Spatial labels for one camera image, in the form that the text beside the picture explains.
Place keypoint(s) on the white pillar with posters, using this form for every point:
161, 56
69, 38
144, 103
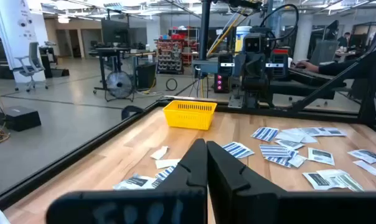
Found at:
16, 40

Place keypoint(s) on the computer tower pink lights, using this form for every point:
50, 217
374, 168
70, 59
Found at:
220, 83

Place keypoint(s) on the black floor fan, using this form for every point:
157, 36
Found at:
119, 84

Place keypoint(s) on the plain white gauze packet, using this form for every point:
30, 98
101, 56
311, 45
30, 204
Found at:
297, 161
287, 138
304, 134

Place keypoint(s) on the yellow plastic basket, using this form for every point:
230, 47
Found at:
189, 116

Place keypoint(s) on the grey office chair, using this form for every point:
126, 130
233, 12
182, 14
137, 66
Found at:
30, 67

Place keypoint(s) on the wipes canister white lid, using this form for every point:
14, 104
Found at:
239, 37

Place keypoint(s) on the yellow slanted pole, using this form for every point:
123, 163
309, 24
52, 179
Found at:
225, 32

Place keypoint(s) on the black standing desk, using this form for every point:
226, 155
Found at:
113, 51

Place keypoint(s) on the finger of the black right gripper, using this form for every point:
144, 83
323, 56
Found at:
250, 67
260, 67

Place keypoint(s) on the black floor box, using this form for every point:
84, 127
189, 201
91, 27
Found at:
20, 117

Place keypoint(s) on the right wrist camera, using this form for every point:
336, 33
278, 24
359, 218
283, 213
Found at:
253, 43

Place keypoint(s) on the black vertical pole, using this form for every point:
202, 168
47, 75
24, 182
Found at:
204, 31

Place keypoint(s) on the twisted white strip packet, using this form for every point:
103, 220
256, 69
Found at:
159, 153

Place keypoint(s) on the black monitor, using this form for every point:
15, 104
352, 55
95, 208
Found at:
114, 31

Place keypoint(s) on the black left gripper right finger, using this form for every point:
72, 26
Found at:
225, 177

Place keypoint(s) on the person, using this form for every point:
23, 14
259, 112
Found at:
343, 40

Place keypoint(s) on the red parts shelf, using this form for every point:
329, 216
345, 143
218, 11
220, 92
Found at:
169, 56

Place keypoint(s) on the person's hand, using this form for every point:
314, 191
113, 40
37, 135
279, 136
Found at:
306, 66

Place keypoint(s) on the fingertip fabric bandage packet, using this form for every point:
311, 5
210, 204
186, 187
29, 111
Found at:
273, 151

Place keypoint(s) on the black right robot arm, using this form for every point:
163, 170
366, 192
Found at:
256, 93

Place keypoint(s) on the grey concrete column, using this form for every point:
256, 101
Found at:
303, 34

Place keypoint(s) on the blue striped bandage packet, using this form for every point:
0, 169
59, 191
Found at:
281, 161
265, 134
166, 172

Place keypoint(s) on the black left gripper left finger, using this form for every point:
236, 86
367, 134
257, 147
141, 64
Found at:
191, 171

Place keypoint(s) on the knuckle fabric bandage packet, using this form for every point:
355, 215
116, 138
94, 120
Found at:
237, 150

